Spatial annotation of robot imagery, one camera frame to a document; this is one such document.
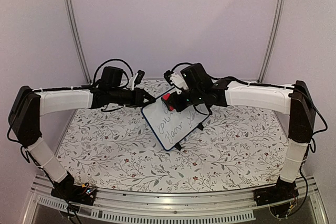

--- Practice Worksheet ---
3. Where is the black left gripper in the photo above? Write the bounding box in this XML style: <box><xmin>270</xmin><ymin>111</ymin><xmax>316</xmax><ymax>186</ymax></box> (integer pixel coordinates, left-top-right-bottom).
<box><xmin>110</xmin><ymin>88</ymin><xmax>156</xmax><ymax>109</ymax></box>

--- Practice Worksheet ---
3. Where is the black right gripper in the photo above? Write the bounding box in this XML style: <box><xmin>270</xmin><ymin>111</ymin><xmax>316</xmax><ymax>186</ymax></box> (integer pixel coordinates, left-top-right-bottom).
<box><xmin>166</xmin><ymin>88</ymin><xmax>203</xmax><ymax>113</ymax></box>

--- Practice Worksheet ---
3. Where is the red whiteboard eraser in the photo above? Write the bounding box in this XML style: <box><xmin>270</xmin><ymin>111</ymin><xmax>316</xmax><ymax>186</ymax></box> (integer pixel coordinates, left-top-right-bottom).
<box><xmin>161</xmin><ymin>93</ymin><xmax>174</xmax><ymax>111</ymax></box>

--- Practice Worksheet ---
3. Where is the blue-framed whiteboard with writing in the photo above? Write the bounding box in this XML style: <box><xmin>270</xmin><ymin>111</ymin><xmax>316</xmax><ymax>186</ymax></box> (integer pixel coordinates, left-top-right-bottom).
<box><xmin>141</xmin><ymin>88</ymin><xmax>211</xmax><ymax>151</ymax></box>

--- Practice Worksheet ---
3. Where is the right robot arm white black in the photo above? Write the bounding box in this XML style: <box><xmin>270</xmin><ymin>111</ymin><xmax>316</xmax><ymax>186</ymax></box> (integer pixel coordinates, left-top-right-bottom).
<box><xmin>162</xmin><ymin>63</ymin><xmax>317</xmax><ymax>201</ymax></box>

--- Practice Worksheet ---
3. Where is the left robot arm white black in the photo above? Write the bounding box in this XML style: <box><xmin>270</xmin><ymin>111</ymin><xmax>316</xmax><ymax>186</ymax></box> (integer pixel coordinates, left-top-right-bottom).
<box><xmin>7</xmin><ymin>67</ymin><xmax>155</xmax><ymax>200</ymax></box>

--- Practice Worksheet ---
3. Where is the black whiteboard stand foot right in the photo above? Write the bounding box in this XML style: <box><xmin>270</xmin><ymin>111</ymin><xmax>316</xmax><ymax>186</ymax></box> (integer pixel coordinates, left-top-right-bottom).
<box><xmin>197</xmin><ymin>123</ymin><xmax>204</xmax><ymax>131</ymax></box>

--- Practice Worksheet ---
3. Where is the black whiteboard stand foot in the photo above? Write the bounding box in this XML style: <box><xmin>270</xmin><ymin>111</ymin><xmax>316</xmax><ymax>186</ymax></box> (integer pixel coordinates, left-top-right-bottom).
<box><xmin>197</xmin><ymin>123</ymin><xmax>204</xmax><ymax>131</ymax></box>
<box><xmin>174</xmin><ymin>143</ymin><xmax>182</xmax><ymax>151</ymax></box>

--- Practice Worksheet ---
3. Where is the black whiteboard stand foot left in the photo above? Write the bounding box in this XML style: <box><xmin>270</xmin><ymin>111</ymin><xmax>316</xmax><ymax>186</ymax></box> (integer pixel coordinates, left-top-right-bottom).
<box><xmin>174</xmin><ymin>143</ymin><xmax>182</xmax><ymax>151</ymax></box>

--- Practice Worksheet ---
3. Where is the floral patterned table mat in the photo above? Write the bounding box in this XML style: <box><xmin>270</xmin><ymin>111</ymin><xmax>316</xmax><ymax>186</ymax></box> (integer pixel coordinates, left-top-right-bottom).
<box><xmin>57</xmin><ymin>105</ymin><xmax>288</xmax><ymax>193</ymax></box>

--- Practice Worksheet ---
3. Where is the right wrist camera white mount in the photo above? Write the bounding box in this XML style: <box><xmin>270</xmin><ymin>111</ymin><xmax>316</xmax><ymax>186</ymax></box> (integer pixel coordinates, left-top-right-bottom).
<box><xmin>164</xmin><ymin>70</ymin><xmax>188</xmax><ymax>94</ymax></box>

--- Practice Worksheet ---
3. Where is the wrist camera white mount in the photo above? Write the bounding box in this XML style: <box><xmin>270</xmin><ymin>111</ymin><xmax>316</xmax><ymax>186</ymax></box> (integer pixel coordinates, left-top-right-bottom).
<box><xmin>164</xmin><ymin>70</ymin><xmax>188</xmax><ymax>94</ymax></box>
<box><xmin>128</xmin><ymin>70</ymin><xmax>145</xmax><ymax>90</ymax></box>

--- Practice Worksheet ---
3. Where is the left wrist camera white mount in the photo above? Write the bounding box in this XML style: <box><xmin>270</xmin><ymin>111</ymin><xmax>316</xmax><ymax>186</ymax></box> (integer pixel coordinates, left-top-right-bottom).
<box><xmin>128</xmin><ymin>70</ymin><xmax>145</xmax><ymax>90</ymax></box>

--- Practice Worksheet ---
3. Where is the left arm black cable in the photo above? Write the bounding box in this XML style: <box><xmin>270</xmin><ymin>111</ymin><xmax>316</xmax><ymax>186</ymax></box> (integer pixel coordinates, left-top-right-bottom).
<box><xmin>91</xmin><ymin>59</ymin><xmax>134</xmax><ymax>91</ymax></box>

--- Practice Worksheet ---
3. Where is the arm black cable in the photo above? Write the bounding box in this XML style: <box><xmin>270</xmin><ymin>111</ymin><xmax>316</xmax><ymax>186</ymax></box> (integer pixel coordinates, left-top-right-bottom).
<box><xmin>91</xmin><ymin>59</ymin><xmax>134</xmax><ymax>91</ymax></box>
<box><xmin>167</xmin><ymin>62</ymin><xmax>329</xmax><ymax>154</ymax></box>

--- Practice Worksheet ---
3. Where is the aluminium front rail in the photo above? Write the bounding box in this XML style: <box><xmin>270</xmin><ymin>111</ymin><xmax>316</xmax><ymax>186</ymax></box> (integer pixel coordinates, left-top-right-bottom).
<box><xmin>23</xmin><ymin>175</ymin><xmax>329</xmax><ymax>223</ymax></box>

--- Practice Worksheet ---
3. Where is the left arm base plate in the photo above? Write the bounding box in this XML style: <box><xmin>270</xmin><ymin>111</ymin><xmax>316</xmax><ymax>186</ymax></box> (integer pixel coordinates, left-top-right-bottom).
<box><xmin>51</xmin><ymin>182</ymin><xmax>97</xmax><ymax>206</ymax></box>

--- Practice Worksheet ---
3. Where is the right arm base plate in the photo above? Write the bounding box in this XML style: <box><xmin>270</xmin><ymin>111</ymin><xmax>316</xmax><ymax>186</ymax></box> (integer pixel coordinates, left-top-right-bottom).
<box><xmin>253</xmin><ymin>179</ymin><xmax>299</xmax><ymax>206</ymax></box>

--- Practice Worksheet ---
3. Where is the left aluminium frame post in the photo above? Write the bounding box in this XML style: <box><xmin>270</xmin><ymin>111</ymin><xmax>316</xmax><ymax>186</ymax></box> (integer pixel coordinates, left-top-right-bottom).
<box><xmin>64</xmin><ymin>0</ymin><xmax>91</xmax><ymax>83</ymax></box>

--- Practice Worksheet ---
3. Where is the aluminium frame post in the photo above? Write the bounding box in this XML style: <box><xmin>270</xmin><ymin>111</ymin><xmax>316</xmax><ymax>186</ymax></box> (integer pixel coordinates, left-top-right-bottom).
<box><xmin>64</xmin><ymin>0</ymin><xmax>91</xmax><ymax>83</ymax></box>
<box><xmin>257</xmin><ymin>0</ymin><xmax>285</xmax><ymax>83</ymax></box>

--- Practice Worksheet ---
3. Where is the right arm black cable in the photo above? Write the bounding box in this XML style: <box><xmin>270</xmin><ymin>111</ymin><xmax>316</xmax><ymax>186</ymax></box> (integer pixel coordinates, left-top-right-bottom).
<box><xmin>167</xmin><ymin>62</ymin><xmax>329</xmax><ymax>154</ymax></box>

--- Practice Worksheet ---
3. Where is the right aluminium frame post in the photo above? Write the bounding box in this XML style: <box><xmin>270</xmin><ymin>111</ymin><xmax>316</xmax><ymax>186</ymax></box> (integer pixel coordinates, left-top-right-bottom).
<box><xmin>257</xmin><ymin>0</ymin><xmax>285</xmax><ymax>83</ymax></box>

